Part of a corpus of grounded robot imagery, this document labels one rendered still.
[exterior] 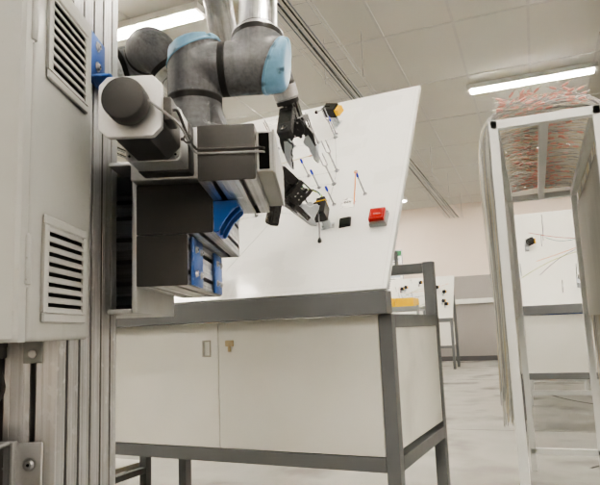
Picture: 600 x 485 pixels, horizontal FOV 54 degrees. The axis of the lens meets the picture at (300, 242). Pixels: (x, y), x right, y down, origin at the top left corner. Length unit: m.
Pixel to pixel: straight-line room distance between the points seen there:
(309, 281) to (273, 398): 0.38
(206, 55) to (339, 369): 0.97
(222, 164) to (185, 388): 1.25
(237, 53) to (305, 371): 0.98
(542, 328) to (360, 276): 2.93
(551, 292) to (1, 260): 4.26
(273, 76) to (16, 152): 0.67
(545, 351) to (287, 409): 2.96
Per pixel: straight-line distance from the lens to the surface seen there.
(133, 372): 2.21
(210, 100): 1.28
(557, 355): 4.58
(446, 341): 10.68
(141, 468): 2.74
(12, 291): 0.71
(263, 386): 1.91
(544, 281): 4.77
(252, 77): 1.28
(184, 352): 2.07
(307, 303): 1.78
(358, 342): 1.77
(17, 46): 0.78
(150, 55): 1.55
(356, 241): 1.87
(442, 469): 2.33
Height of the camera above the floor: 0.76
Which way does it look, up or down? 8 degrees up
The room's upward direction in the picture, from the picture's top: 2 degrees counter-clockwise
